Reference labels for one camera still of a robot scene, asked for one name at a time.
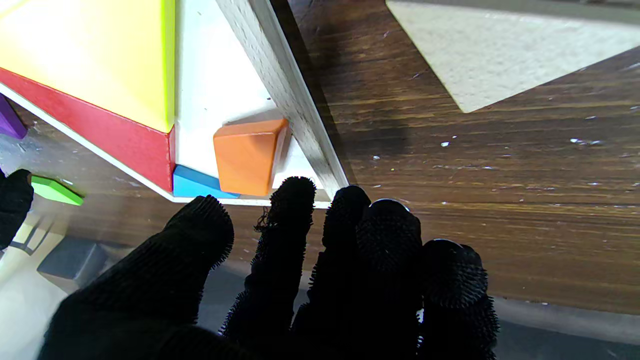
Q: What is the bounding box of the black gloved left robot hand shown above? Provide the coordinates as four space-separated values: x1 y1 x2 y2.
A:
37 176 501 360

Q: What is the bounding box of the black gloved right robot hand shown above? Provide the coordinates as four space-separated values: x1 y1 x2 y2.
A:
0 169 35 251

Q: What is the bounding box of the small blue tangram triangle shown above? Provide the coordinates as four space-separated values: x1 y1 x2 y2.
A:
172 165 241 199

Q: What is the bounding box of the large red tangram triangle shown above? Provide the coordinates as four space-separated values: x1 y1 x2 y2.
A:
0 67 177 193

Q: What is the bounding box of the orange tangram parallelogram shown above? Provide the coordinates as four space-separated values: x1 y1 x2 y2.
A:
213 118 291 197

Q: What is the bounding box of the large yellow tangram triangle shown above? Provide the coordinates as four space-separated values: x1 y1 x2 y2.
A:
0 0 177 134

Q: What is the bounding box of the green tangram square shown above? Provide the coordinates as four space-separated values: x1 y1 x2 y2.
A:
31 175 85 207

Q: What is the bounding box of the purple tangram triangle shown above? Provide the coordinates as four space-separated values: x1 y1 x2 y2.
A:
0 95 29 140

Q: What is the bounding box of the square wooden tangram tray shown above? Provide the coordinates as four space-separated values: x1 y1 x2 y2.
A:
0 0 350 209

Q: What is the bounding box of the natural wood tangram triangle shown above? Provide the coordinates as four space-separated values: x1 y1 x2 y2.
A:
385 0 640 114

